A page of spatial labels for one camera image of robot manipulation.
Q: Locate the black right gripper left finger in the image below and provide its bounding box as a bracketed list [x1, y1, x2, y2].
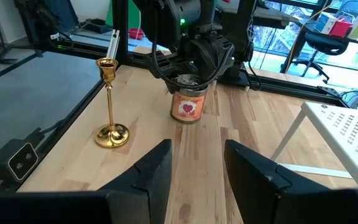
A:
[0, 139, 173, 224]

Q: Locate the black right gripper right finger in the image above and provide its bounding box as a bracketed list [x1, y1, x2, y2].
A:
[224, 139, 358, 224]

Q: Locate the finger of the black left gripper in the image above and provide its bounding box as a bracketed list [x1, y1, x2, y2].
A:
[208, 73, 219, 90]
[163, 74, 180, 96]

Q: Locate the orange-labelled candle tin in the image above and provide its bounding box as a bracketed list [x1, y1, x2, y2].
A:
[169, 73, 210, 125]

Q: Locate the brass candlestick holder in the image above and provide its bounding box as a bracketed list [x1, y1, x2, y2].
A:
[93, 57, 131, 149]

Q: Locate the red tray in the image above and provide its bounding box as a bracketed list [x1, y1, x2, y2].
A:
[127, 27, 145, 40]

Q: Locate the silver aluminium extrusion bar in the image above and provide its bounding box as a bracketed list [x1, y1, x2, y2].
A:
[106, 29, 121, 62]

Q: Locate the green screen panel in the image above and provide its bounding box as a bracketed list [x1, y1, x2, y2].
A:
[106, 0, 142, 32]

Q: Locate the black side table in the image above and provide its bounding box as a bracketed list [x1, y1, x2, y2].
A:
[253, 6, 358, 47]

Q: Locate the white perforated metal shelf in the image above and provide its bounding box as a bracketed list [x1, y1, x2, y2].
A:
[270, 101, 358, 189]

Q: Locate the black tray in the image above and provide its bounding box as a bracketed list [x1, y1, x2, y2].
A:
[82, 17, 113, 34]

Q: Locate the black office chair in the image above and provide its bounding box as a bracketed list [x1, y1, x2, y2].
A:
[280, 29, 351, 85]

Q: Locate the blue and white box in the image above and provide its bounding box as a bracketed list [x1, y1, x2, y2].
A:
[314, 11, 338, 35]

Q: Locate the red box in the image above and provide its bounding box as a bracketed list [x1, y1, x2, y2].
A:
[328, 19, 354, 39]

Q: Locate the black rig frame post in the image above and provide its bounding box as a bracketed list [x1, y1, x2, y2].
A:
[112, 0, 129, 65]

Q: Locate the black camera cable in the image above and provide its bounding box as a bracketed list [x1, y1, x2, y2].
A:
[26, 119, 63, 147]

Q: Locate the black table-level camera box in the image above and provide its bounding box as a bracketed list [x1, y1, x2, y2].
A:
[0, 138, 40, 184]

